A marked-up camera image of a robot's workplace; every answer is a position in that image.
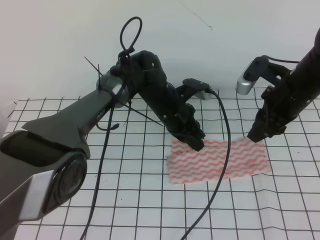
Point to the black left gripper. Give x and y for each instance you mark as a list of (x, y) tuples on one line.
[(175, 114)]

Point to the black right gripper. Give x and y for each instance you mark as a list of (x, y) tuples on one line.
[(282, 104)]

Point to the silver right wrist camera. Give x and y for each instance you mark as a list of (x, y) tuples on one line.
[(260, 67)]

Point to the pink wavy striped towel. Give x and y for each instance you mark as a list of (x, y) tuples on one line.
[(246, 158)]

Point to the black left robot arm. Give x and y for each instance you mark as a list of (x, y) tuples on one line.
[(45, 163)]

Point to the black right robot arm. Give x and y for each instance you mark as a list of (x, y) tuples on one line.
[(309, 65)]

